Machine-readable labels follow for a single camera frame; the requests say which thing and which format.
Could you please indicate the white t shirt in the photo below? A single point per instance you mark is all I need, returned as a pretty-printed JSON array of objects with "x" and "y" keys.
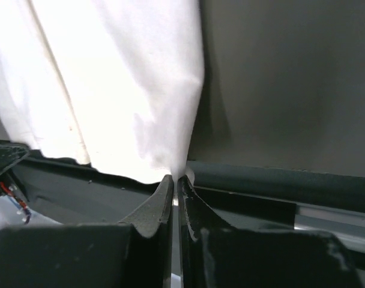
[{"x": 112, "y": 84}]

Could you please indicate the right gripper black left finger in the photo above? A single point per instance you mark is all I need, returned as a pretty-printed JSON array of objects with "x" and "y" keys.
[{"x": 134, "y": 252}]

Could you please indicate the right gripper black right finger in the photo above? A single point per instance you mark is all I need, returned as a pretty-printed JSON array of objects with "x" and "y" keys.
[{"x": 216, "y": 254}]

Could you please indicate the aluminium front rail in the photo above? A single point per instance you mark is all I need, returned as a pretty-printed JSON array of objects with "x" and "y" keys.
[{"x": 348, "y": 226}]

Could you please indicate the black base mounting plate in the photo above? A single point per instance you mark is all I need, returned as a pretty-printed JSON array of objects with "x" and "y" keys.
[{"x": 68, "y": 193}]

